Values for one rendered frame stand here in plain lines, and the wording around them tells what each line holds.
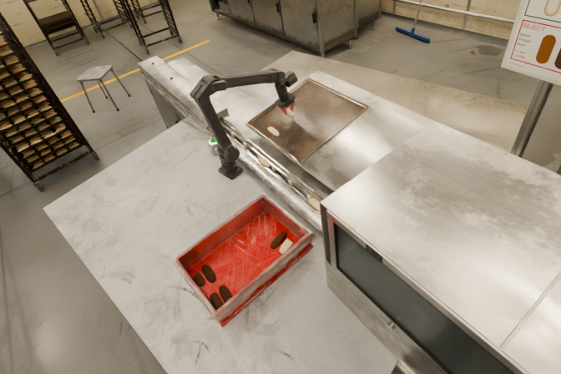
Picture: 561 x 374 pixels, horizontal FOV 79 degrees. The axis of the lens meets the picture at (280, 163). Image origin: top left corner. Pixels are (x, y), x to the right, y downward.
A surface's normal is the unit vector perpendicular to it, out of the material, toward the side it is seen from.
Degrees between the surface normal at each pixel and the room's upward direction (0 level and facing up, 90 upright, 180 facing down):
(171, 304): 0
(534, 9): 90
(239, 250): 0
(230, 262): 0
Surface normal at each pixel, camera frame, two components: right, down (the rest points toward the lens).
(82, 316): -0.15, -0.73
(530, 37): -0.83, 0.46
